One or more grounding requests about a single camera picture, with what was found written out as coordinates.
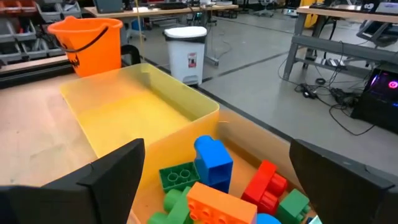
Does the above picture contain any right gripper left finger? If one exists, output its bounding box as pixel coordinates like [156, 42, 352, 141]
[0, 138, 146, 224]

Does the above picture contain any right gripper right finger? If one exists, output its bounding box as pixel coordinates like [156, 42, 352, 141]
[289, 138, 398, 224]

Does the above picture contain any bright green brick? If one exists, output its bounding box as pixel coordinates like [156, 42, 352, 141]
[275, 188, 312, 224]

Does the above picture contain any dark green brick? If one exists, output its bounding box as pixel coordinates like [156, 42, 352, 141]
[159, 161, 201, 194]

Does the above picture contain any light blue rounded block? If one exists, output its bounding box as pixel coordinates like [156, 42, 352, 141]
[256, 212, 282, 224]

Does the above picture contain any red two-stud brick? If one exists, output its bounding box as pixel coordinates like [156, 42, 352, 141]
[240, 159, 289, 216]

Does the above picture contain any large blue stud block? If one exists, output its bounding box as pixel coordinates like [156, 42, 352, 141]
[193, 134, 234, 194]

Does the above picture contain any orange studded brick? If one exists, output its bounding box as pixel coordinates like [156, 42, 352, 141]
[186, 181, 259, 224]

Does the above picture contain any yellow translucent plastic bin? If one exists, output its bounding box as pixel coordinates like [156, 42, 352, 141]
[59, 62, 221, 189]

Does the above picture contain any orange translucent plastic bin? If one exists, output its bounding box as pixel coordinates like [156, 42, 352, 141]
[129, 108, 317, 224]

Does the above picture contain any black computer tower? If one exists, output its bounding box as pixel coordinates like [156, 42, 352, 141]
[350, 66, 398, 135]

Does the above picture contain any orange pumpkin-face bucket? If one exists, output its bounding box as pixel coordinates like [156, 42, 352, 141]
[47, 15, 124, 78]

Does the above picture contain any white pedal trash can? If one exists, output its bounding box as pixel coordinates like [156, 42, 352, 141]
[163, 26, 208, 86]

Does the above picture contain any grey equipment box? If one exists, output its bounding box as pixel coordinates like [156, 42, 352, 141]
[93, 0, 124, 14]

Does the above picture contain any long wooden workbench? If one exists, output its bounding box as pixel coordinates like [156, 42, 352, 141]
[83, 2, 240, 20]

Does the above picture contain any black floor cable bundle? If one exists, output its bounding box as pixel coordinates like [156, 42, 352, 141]
[277, 40, 379, 138]

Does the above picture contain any black aluminium table frame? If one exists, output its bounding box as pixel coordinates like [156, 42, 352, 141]
[0, 44, 142, 90]

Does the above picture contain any grey steel frame table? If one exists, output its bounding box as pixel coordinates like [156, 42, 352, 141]
[282, 4, 398, 82]

